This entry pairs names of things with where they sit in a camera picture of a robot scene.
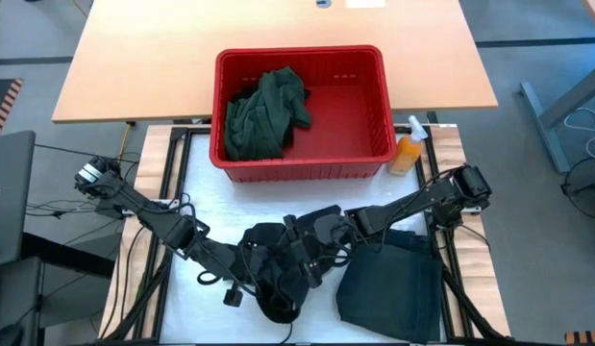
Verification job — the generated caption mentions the orange spray bottle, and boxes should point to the orange spray bottle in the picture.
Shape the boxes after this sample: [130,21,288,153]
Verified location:
[386,114,430,177]

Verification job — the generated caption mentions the black aluminium table frame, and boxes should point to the black aluminium table frame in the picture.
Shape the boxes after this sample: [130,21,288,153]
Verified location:
[99,123,512,346]

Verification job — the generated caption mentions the dark blue denim jeans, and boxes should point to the dark blue denim jeans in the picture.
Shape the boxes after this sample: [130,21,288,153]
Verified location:
[335,229,445,345]

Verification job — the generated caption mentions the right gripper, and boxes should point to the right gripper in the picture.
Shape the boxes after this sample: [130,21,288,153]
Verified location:
[283,214,354,289]

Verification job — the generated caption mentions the white floor cable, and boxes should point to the white floor cable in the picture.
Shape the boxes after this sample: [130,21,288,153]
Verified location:
[563,107,595,162]

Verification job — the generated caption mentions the grey metal desk leg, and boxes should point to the grey metal desk leg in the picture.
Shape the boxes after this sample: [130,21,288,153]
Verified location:
[519,62,595,174]

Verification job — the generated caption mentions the black orange striped mat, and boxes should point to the black orange striped mat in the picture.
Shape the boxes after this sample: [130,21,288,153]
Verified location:
[0,78,25,138]
[564,330,595,346]

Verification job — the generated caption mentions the black computer mouse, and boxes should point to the black computer mouse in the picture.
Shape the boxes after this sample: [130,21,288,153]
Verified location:
[0,323,25,346]

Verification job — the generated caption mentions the thin black floor cable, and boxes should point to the thin black floor cable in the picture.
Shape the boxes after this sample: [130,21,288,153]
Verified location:
[35,142,140,165]

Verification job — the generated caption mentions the light wooden desk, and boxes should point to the light wooden desk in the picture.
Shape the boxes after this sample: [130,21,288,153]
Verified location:
[51,0,500,124]

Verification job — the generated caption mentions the green polo shirt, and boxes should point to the green polo shirt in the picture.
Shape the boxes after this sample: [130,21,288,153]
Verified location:
[223,65,313,162]

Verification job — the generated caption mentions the yellow floor cable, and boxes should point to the yellow floor cable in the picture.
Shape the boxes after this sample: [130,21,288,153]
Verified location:
[115,121,136,164]

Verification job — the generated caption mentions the red plastic laundry bin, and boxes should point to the red plastic laundry bin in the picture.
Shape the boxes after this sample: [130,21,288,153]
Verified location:
[209,44,399,184]

